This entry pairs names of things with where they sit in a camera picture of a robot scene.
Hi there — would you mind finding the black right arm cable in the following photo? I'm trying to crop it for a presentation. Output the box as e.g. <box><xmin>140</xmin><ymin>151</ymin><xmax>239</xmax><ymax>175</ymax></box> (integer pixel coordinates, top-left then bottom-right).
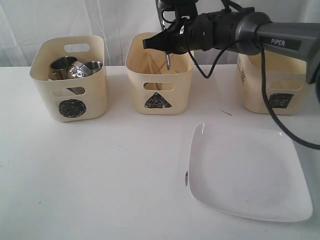
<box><xmin>159</xmin><ymin>0</ymin><xmax>320</xmax><ymax>151</ymax></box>

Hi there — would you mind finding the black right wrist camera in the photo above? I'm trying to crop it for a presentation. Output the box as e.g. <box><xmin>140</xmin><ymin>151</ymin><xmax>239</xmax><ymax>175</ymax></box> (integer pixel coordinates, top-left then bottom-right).
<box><xmin>160</xmin><ymin>0</ymin><xmax>198</xmax><ymax>19</ymax></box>

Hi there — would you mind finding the cream bin with square mark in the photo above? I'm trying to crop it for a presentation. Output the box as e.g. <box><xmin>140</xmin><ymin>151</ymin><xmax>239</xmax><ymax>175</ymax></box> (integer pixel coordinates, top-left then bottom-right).
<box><xmin>236</xmin><ymin>51</ymin><xmax>312</xmax><ymax>115</ymax></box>

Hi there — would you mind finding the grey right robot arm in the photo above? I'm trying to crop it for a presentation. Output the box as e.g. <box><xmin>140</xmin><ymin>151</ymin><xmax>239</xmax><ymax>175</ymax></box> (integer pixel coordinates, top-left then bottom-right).
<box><xmin>142</xmin><ymin>10</ymin><xmax>320</xmax><ymax>95</ymax></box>

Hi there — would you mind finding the small steel fork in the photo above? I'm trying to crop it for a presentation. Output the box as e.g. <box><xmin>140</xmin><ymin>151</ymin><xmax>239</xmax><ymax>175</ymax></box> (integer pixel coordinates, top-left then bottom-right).
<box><xmin>184</xmin><ymin>171</ymin><xmax>188</xmax><ymax>187</ymax></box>

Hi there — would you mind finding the white square plate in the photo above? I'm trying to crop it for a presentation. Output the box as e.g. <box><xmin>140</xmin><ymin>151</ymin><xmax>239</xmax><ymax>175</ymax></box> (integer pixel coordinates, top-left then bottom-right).
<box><xmin>187</xmin><ymin>122</ymin><xmax>313</xmax><ymax>223</ymax></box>

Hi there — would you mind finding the cream bin with circle mark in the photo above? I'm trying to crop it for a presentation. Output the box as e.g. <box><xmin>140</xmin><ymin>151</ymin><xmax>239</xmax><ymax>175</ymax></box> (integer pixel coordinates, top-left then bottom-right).
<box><xmin>29</xmin><ymin>35</ymin><xmax>108</xmax><ymax>122</ymax></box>

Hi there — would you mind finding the steel table knife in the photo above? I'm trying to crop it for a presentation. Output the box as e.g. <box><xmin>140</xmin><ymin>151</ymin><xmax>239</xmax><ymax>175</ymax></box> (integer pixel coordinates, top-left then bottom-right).
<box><xmin>155</xmin><ymin>0</ymin><xmax>172</xmax><ymax>71</ymax></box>

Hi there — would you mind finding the steel cup without visible handle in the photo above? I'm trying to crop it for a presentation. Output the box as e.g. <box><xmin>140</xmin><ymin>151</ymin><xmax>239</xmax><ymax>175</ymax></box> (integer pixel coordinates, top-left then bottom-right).
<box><xmin>49</xmin><ymin>56</ymin><xmax>78</xmax><ymax>81</ymax></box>

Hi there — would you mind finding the steel spoon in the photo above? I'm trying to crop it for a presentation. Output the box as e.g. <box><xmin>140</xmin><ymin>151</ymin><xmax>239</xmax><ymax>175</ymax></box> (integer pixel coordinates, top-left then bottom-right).
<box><xmin>150</xmin><ymin>82</ymin><xmax>162</xmax><ymax>91</ymax></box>

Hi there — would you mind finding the steel cup with wire handle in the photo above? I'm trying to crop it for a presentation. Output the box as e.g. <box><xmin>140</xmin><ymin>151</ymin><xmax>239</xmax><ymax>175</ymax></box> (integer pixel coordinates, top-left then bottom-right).
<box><xmin>83</xmin><ymin>61</ymin><xmax>104</xmax><ymax>74</ymax></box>

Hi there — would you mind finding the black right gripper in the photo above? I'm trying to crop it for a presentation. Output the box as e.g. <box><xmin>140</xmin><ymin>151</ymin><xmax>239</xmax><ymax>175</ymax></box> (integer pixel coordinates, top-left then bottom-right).
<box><xmin>142</xmin><ymin>21</ymin><xmax>193</xmax><ymax>54</ymax></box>

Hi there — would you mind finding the white backdrop curtain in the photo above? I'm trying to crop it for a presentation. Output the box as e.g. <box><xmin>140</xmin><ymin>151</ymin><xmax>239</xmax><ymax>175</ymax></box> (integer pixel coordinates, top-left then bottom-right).
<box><xmin>0</xmin><ymin>0</ymin><xmax>320</xmax><ymax>67</ymax></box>

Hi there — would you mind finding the steel bowl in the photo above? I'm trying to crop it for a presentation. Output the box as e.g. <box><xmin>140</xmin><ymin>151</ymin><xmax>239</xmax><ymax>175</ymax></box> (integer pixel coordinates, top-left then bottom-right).
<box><xmin>63</xmin><ymin>61</ymin><xmax>93</xmax><ymax>95</ymax></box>

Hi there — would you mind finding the cream bin with triangle mark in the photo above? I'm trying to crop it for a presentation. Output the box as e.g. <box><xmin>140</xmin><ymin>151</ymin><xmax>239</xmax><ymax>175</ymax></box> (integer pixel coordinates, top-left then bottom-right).
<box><xmin>125</xmin><ymin>32</ymin><xmax>194</xmax><ymax>115</ymax></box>

